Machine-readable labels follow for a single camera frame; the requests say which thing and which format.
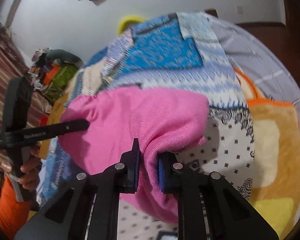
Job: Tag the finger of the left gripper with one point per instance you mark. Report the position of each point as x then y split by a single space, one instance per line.
28 137

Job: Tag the orange box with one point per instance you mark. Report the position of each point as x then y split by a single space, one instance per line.
51 74

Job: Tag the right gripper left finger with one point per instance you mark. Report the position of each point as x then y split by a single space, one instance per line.
88 206

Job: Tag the grey plush toy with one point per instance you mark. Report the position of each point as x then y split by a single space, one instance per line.
59 57

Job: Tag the striped brown curtain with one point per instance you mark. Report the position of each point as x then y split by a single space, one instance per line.
12 65

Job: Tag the pink knit cardigan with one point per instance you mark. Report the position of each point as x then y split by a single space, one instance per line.
162 119

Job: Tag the patchwork patterned bed cover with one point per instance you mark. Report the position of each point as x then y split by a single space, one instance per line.
169 83

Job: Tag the red box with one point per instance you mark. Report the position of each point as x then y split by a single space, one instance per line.
43 121

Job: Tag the orange yellow fleece blanket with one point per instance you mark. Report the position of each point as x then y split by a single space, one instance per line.
276 188

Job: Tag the green storage bag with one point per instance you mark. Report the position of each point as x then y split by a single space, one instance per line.
56 88

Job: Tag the grey striped bed sheet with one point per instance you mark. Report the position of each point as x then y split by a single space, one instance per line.
257 61

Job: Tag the yellow foam tube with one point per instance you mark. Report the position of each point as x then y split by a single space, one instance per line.
127 22

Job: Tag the orange sleeve forearm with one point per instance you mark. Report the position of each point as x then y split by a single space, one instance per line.
13 214

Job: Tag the person left hand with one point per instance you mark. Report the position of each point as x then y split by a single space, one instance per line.
30 178

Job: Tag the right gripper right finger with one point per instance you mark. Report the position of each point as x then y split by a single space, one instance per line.
209 207

